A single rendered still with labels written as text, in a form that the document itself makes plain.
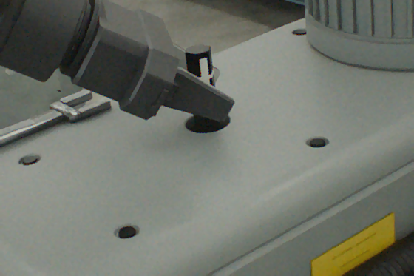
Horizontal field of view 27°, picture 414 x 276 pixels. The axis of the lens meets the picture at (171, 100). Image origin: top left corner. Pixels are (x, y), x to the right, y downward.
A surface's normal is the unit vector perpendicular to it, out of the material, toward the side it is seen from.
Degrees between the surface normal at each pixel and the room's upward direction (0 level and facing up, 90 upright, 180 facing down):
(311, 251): 90
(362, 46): 90
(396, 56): 90
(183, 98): 91
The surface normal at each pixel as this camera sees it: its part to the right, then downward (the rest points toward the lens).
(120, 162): -0.13, -0.90
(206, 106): 0.14, 0.42
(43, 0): 0.37, -0.11
